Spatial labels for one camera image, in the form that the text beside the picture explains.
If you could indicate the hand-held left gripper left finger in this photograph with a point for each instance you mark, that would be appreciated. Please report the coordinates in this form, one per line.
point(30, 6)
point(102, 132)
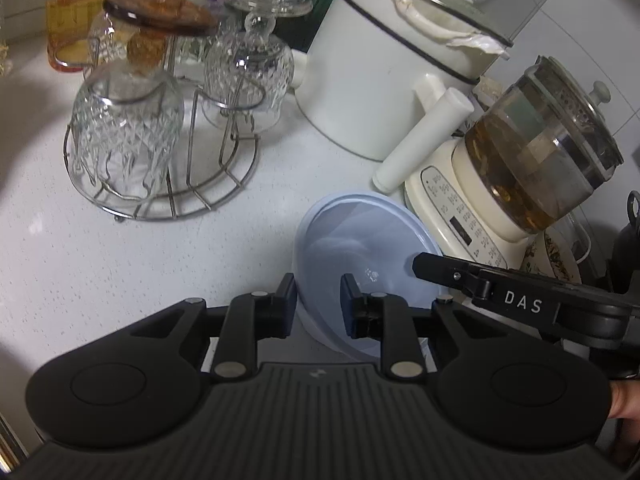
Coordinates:
point(286, 307)

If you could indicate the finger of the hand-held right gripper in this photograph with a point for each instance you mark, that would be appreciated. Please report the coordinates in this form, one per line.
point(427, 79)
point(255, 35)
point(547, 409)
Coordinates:
point(500, 295)

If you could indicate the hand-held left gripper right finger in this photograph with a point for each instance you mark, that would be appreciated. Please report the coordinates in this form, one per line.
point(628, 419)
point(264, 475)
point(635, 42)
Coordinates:
point(350, 307)

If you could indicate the blue plastic bowl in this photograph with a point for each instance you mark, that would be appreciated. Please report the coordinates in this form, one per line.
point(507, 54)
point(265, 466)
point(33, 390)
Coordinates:
point(350, 240)

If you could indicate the person's right hand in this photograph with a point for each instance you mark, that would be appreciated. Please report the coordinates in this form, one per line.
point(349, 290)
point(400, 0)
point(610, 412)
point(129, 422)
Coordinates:
point(627, 400)

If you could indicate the floral mug with grains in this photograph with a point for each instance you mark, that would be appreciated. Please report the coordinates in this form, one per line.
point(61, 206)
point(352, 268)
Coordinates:
point(555, 257)

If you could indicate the cream kettle heating base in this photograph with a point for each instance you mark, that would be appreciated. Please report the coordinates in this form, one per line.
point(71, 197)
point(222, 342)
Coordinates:
point(460, 210)

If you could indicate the glass tea kettle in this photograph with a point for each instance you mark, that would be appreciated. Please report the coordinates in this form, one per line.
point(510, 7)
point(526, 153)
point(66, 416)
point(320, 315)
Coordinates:
point(540, 160)

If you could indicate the clear crystal glass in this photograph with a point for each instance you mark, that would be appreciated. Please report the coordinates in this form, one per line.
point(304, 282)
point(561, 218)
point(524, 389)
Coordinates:
point(250, 70)

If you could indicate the amber foot crystal glass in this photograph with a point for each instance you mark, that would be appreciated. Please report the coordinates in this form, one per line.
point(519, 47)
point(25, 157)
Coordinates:
point(125, 125)

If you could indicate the white electric cooking pot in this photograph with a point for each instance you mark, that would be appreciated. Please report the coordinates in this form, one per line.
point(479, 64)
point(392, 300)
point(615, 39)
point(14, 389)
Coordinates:
point(370, 60)

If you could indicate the red lid glass jar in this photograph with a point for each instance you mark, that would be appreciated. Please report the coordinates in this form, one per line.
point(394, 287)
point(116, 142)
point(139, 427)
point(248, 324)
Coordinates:
point(75, 25)

